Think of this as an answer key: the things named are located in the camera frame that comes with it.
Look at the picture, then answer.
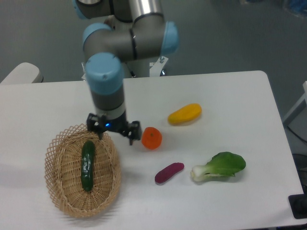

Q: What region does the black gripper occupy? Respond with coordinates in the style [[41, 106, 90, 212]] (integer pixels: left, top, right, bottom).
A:
[[86, 112, 142, 146]]

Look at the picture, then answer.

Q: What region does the green cucumber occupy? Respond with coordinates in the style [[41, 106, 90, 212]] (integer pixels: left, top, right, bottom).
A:
[[81, 140, 95, 192]]

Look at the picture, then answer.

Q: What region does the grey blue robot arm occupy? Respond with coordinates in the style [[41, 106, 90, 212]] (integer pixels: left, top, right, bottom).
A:
[[73, 0, 179, 142]]

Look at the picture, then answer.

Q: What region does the woven wicker basket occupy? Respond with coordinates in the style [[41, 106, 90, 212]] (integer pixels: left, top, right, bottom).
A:
[[45, 124, 121, 218]]

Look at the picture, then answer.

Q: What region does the orange tangerine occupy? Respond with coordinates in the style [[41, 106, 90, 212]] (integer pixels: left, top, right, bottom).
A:
[[141, 126, 163, 150]]

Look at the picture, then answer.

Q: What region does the purple sweet potato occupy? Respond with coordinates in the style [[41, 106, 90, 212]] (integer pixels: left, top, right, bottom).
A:
[[154, 162, 185, 184]]

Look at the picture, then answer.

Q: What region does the yellow mango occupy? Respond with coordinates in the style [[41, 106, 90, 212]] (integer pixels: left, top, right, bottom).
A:
[[167, 103, 202, 125]]

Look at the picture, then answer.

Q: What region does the white chair armrest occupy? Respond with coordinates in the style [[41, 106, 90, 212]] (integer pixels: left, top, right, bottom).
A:
[[0, 62, 44, 85]]

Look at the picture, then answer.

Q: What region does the green bok choy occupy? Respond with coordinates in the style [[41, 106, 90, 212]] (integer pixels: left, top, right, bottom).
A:
[[190, 152, 246, 182]]

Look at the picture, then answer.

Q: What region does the black device at table edge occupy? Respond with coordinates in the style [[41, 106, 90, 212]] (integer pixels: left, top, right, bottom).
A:
[[288, 194, 307, 219]]

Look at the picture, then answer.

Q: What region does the blue object top right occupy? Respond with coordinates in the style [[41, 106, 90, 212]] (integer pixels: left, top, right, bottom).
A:
[[283, 0, 307, 18]]

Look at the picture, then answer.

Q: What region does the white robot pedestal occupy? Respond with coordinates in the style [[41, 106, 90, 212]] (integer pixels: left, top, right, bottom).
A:
[[81, 55, 169, 81]]

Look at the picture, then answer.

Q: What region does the white furniture frame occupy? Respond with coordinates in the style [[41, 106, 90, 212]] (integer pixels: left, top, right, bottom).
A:
[[282, 81, 307, 127]]

